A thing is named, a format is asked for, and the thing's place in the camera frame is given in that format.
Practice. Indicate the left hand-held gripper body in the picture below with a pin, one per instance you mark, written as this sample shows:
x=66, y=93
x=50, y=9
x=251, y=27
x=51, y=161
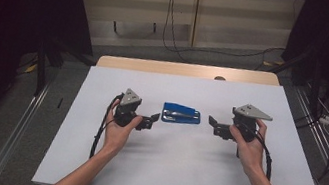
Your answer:
x=131, y=97

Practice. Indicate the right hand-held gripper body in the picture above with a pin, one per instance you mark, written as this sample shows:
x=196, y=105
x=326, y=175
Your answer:
x=247, y=111

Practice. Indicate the blue stapler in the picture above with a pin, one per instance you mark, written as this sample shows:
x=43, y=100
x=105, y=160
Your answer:
x=178, y=117

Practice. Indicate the person's left hand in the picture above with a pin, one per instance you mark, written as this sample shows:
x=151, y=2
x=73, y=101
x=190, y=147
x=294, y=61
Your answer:
x=116, y=136

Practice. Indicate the person's right hand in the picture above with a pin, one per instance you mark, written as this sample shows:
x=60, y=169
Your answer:
x=250, y=154

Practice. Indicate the wooden table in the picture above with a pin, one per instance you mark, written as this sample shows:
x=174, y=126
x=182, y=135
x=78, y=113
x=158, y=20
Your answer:
x=156, y=66

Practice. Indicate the white table mat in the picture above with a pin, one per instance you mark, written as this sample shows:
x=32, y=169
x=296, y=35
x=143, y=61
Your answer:
x=174, y=161

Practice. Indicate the yellow floor tape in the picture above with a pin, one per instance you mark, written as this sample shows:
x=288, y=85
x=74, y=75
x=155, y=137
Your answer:
x=31, y=68
x=274, y=62

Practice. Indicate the small black floor object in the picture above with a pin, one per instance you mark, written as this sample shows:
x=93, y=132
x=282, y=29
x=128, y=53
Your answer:
x=59, y=103

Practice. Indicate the white power adapter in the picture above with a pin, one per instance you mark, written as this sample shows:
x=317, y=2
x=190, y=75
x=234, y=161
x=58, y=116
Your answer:
x=324, y=119

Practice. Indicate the beige wooden cabinet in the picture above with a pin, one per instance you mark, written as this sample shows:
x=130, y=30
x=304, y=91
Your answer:
x=238, y=23

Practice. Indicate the black stand leg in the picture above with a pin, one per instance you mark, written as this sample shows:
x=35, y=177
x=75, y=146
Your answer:
x=42, y=68

